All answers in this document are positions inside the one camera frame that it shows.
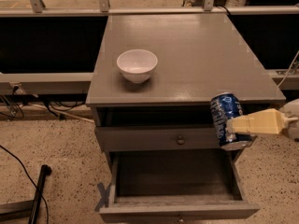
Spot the grey wooden drawer cabinet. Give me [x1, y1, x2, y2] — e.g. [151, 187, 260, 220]
[85, 13, 286, 224]

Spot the bundle of black cables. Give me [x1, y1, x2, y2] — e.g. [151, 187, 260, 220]
[0, 85, 87, 121]

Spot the blue tape cross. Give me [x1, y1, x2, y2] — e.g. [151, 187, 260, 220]
[95, 182, 111, 212]

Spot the blue pepsi can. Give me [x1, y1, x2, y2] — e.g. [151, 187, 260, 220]
[210, 92, 253, 151]

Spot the white ceramic bowl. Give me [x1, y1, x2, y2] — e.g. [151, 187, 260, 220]
[117, 49, 158, 83]

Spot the top grey drawer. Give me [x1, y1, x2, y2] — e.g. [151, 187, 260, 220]
[95, 125, 221, 152]

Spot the open middle grey drawer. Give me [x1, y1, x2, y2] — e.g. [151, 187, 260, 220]
[100, 149, 260, 224]

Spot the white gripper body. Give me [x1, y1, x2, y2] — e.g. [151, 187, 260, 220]
[279, 99, 299, 141]

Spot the grey metal railing frame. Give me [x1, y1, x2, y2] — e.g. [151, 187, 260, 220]
[0, 0, 299, 96]

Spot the white cable at right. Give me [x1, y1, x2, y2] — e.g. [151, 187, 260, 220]
[276, 49, 299, 89]

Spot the black floor cable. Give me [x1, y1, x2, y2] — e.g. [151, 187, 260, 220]
[0, 145, 50, 224]

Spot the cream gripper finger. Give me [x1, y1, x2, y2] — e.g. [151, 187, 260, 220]
[226, 108, 287, 134]

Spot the black metal stand leg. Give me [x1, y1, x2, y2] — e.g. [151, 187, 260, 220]
[0, 164, 51, 224]

